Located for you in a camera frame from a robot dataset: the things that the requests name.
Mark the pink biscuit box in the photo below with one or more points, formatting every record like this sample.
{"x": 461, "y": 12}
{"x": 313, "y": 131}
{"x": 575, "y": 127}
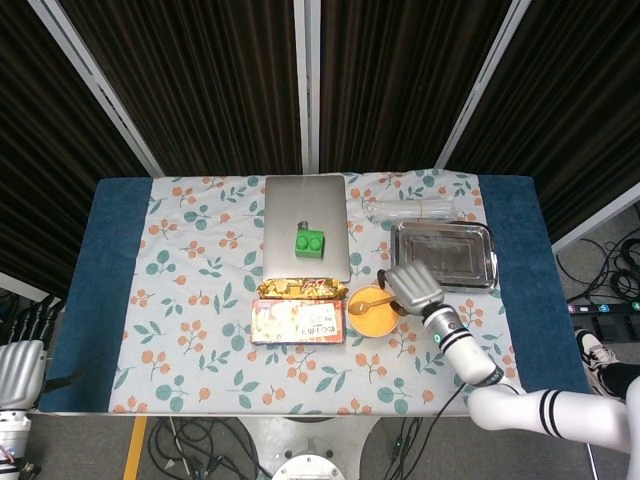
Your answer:
{"x": 297, "y": 321}

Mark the silver closed laptop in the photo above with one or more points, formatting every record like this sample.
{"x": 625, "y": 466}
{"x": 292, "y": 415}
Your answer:
{"x": 305, "y": 200}

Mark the floral printed tablecloth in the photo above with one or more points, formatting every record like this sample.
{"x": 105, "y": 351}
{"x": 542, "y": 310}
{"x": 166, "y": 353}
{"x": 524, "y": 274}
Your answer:
{"x": 200, "y": 320}

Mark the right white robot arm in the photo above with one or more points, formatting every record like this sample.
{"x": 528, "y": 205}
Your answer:
{"x": 470, "y": 355}

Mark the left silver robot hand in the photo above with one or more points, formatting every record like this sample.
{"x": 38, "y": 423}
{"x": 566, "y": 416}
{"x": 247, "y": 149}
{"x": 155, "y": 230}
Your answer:
{"x": 20, "y": 372}

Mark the white black sneaker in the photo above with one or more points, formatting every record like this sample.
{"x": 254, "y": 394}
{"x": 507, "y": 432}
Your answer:
{"x": 595, "y": 352}

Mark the black trouser leg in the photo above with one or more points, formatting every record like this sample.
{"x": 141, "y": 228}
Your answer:
{"x": 622, "y": 377}

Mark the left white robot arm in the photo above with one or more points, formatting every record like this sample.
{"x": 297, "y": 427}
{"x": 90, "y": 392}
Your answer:
{"x": 12, "y": 435}

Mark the orange paper bowl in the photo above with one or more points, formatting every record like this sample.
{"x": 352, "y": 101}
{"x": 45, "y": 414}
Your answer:
{"x": 374, "y": 333}

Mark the stainless steel tray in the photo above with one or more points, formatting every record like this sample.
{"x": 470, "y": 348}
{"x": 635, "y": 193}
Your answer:
{"x": 450, "y": 250}

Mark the blue table mat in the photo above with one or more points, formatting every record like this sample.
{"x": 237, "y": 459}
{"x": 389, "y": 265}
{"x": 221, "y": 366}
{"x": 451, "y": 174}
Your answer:
{"x": 112, "y": 250}

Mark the round white robot base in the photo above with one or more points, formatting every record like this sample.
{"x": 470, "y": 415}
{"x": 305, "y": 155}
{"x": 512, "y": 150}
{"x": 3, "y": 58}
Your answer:
{"x": 312, "y": 470}

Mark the dark ribbed curtain panel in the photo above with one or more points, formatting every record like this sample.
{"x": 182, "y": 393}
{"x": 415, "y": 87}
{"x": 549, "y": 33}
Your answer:
{"x": 575, "y": 100}
{"x": 50, "y": 175}
{"x": 395, "y": 75}
{"x": 200, "y": 75}

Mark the green toy building block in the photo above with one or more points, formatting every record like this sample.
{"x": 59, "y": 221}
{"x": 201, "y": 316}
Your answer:
{"x": 310, "y": 244}

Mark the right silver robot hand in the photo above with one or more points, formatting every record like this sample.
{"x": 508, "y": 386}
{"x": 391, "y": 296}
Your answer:
{"x": 417, "y": 287}

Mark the gold snack packet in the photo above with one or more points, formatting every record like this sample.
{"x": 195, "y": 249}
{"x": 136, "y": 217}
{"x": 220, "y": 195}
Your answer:
{"x": 300, "y": 289}

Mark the yellow floor tape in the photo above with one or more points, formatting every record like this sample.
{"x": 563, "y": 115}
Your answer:
{"x": 135, "y": 447}

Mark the small grey metal cylinder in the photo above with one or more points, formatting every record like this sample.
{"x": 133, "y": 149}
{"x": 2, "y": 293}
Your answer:
{"x": 304, "y": 224}

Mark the metal spoon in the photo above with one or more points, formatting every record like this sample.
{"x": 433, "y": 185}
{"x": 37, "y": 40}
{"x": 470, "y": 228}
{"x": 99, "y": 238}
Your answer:
{"x": 361, "y": 305}

